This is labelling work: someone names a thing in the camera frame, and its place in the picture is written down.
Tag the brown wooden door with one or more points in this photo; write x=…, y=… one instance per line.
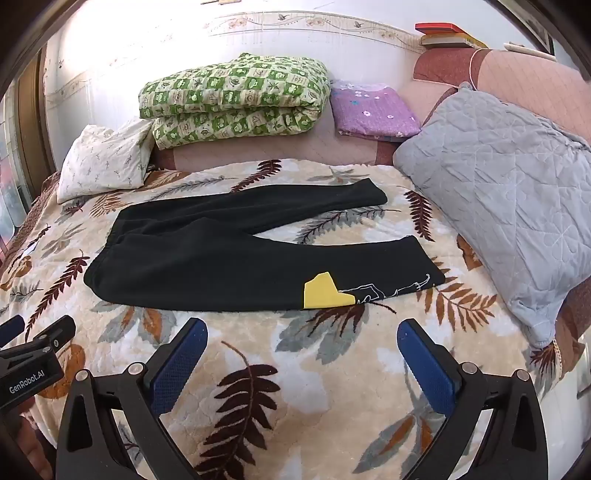
x=32, y=138

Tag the black pants with yellow patch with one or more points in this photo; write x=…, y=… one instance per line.
x=207, y=258

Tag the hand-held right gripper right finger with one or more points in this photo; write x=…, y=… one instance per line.
x=429, y=364

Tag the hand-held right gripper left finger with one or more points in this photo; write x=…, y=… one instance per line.
x=178, y=364

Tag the pink padded headboard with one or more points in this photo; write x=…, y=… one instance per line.
x=521, y=69

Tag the green patterned folded quilt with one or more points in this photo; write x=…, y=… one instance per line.
x=231, y=92

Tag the purple floral folded blanket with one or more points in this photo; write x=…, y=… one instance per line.
x=374, y=108

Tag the white printed pillow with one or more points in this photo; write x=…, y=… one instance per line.
x=104, y=161

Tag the grey quilted pillow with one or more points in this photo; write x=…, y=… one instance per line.
x=503, y=184

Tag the leaf print fleece blanket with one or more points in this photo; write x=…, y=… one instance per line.
x=286, y=392

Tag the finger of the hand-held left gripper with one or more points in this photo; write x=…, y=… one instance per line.
x=53, y=334
x=11, y=330

